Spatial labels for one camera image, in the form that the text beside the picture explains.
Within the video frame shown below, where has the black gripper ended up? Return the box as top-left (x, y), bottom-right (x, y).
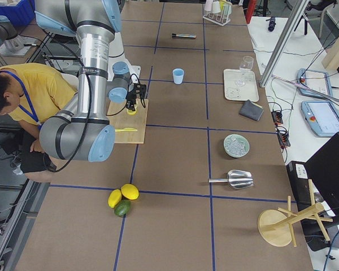
top-left (126, 83), bottom-right (147, 111)

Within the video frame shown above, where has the person in yellow shirt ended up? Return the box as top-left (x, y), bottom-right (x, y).
top-left (0, 63), bottom-right (76, 182)

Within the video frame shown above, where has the aluminium frame post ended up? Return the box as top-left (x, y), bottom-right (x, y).
top-left (259, 0), bottom-right (308, 88)

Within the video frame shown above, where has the yellow lemon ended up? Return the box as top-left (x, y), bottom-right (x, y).
top-left (120, 183), bottom-right (140, 200)
top-left (107, 189), bottom-right (122, 208)

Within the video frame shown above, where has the bamboo cutting board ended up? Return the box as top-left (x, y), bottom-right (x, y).
top-left (107, 98), bottom-right (149, 144)

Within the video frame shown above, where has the clear wine glass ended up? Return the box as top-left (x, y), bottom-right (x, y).
top-left (238, 56), bottom-right (254, 86)

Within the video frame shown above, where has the blue teach pendant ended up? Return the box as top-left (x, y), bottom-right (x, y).
top-left (301, 101), bottom-right (339, 138)
top-left (297, 68), bottom-right (333, 99)

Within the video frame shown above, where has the cream bear serving tray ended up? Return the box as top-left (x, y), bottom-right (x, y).
top-left (223, 69), bottom-right (259, 102)

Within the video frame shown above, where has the light blue plastic cup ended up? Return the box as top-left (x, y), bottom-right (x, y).
top-left (172, 68), bottom-right (185, 85)

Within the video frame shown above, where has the wooden cup tree stand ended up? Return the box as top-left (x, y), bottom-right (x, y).
top-left (257, 179), bottom-right (333, 247)

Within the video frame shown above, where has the steel muddler black tip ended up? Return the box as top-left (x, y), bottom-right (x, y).
top-left (171, 33), bottom-right (197, 40)

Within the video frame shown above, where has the blue teach pendant far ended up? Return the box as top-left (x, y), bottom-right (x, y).
top-left (297, 68), bottom-right (333, 99)

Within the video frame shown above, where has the folded grey cloth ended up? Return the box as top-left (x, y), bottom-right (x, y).
top-left (239, 100), bottom-right (264, 121)

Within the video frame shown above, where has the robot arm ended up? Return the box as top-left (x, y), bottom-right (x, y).
top-left (0, 15), bottom-right (28, 56)
top-left (35, 1), bottom-right (146, 162)

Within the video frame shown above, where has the yellow plastic knife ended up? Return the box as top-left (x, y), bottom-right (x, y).
top-left (115, 128), bottom-right (138, 132)

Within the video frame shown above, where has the lemon slice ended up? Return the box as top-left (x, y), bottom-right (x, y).
top-left (127, 109), bottom-right (137, 115)

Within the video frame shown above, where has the blue teach pendant near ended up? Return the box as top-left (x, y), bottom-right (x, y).
top-left (301, 101), bottom-right (339, 138)

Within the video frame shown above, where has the green lime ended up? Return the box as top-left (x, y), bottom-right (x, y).
top-left (114, 199), bottom-right (131, 217)

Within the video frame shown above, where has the black monitor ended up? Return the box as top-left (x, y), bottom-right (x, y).
top-left (305, 132), bottom-right (339, 213)

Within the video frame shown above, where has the steel ice scoop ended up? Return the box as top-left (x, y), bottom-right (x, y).
top-left (208, 169), bottom-right (254, 190)

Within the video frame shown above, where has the green bowl of ice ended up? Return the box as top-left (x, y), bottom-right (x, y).
top-left (223, 134), bottom-right (250, 158)

